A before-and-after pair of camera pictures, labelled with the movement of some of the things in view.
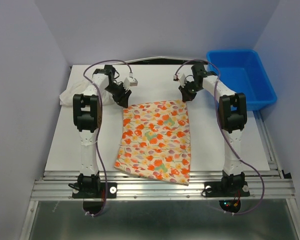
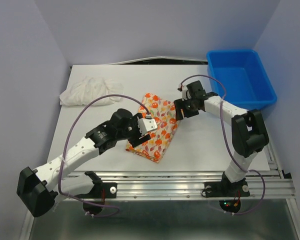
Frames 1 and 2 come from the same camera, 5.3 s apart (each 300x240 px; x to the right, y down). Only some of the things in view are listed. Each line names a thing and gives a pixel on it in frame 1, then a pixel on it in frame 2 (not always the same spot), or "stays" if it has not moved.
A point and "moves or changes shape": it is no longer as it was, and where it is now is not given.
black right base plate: x=215 y=189 stays
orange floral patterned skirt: x=155 y=141 moves or changes shape
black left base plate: x=112 y=191 stays
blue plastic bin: x=243 y=71 stays
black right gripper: x=185 y=95 → x=179 y=104
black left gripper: x=122 y=99 → x=137 y=140
